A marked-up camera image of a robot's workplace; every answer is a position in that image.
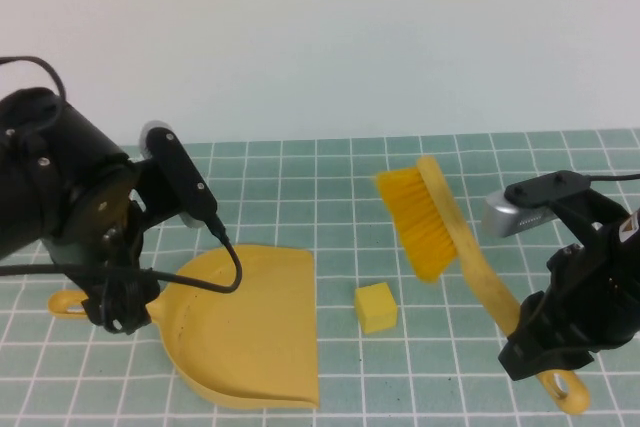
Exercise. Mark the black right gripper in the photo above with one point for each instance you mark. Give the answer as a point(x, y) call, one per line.
point(582, 292)

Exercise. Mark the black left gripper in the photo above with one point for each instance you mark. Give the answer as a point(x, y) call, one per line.
point(115, 252)

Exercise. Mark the yellow bristle hand brush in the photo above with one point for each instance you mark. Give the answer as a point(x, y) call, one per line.
point(425, 217)

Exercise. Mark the green tile-pattern table mat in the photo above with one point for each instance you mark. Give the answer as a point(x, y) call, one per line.
point(325, 187)

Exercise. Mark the small yellow foam cube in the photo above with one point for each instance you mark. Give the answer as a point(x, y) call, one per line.
point(375, 309)

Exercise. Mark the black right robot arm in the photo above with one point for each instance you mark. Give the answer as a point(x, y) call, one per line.
point(631, 287)

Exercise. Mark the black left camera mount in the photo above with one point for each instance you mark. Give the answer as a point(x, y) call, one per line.
point(182, 177)

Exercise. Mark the yellow plastic dustpan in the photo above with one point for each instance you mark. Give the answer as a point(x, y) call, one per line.
point(260, 327)

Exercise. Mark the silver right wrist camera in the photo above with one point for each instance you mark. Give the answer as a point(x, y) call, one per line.
point(505, 219)

